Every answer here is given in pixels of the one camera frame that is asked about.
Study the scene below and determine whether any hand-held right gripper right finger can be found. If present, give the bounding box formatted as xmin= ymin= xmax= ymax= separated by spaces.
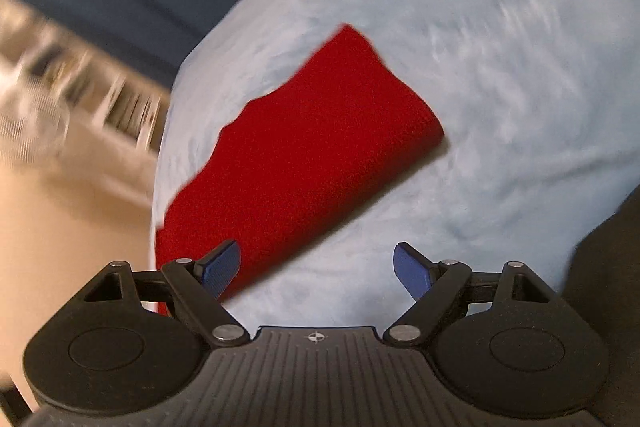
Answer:
xmin=382 ymin=243 xmax=567 ymax=349

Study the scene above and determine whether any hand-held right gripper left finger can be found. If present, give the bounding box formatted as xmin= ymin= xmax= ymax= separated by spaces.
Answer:
xmin=75 ymin=239 xmax=252 ymax=349

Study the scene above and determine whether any red knit cardigan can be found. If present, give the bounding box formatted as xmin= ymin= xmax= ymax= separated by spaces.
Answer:
xmin=154 ymin=23 xmax=446 ymax=315

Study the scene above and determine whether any bed with light blue sheet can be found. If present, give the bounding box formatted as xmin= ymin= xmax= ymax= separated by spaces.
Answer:
xmin=150 ymin=0 xmax=640 ymax=333

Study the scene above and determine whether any dark cloth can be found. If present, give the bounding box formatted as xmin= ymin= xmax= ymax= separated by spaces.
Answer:
xmin=560 ymin=187 xmax=640 ymax=427

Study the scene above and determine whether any white drawer shelf unit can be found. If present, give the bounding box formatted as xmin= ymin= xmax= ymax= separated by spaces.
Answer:
xmin=30 ymin=32 xmax=171 ymax=154

